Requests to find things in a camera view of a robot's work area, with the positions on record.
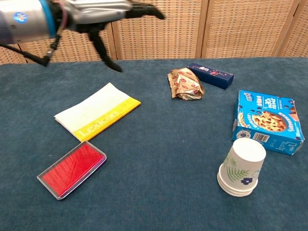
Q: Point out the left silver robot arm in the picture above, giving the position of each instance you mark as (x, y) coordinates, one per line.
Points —
(24, 21)

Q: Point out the crumpled gold snack bag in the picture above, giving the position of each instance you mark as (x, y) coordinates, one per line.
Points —
(184, 83)

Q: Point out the blue cookie box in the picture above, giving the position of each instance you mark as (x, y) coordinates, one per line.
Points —
(267, 120)

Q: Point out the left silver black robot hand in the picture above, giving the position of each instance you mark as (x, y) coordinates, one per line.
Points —
(96, 12)

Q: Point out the red clear plastic case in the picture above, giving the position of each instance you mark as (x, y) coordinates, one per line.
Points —
(72, 168)

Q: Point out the blue carpet table cover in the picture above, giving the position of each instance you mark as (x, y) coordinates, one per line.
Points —
(154, 149)

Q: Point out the dark blue slim box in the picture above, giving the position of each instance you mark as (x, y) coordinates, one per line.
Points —
(214, 73)

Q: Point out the woven bamboo folding screen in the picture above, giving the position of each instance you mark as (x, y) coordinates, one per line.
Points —
(216, 29)

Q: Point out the white yellow Lexicon book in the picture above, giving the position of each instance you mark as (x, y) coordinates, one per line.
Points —
(96, 108)

